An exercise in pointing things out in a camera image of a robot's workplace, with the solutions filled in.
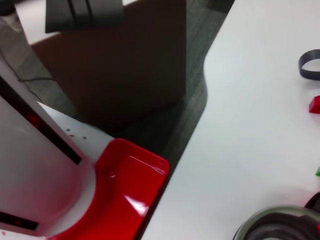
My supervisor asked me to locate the red robot base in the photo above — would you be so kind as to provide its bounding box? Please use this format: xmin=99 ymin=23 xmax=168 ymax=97
xmin=53 ymin=137 xmax=171 ymax=240

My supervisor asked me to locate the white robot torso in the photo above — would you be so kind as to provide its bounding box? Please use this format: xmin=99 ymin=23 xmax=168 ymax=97
xmin=0 ymin=14 xmax=97 ymax=237

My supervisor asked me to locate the dark red curved block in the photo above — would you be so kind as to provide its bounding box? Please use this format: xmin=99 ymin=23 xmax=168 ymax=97
xmin=308 ymin=95 xmax=320 ymax=114

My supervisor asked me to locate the brown cardboard box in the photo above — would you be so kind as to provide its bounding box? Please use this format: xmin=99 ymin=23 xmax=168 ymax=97
xmin=14 ymin=0 xmax=187 ymax=123

